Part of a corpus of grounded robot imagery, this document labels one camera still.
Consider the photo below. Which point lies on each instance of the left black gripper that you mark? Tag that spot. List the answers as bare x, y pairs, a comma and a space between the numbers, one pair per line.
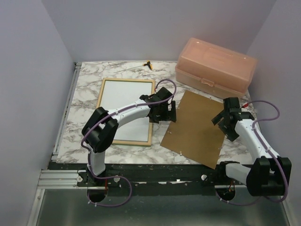
169, 116

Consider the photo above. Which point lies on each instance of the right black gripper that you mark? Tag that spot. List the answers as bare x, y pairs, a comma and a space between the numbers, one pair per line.
231, 134

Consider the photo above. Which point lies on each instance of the wooden picture frame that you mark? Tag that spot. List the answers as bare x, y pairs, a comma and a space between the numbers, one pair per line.
124, 113

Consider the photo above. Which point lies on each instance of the brown frame backing board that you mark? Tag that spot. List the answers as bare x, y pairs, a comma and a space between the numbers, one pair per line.
193, 134

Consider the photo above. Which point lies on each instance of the white photo paper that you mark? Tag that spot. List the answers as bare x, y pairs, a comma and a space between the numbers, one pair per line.
127, 108

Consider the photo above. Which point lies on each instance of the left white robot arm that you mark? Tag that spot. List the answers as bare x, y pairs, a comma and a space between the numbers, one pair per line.
100, 130

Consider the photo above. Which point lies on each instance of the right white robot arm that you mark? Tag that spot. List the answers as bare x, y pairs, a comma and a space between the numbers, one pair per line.
269, 174

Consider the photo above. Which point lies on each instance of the pink translucent plastic box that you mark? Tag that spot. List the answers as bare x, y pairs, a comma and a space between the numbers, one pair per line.
215, 70

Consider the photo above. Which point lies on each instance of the yellow black hex key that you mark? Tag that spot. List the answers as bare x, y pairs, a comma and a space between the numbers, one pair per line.
147, 64

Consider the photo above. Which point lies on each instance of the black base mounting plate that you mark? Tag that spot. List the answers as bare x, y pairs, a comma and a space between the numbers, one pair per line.
157, 179

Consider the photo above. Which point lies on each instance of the aluminium rail left side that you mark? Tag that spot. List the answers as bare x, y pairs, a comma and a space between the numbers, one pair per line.
59, 137

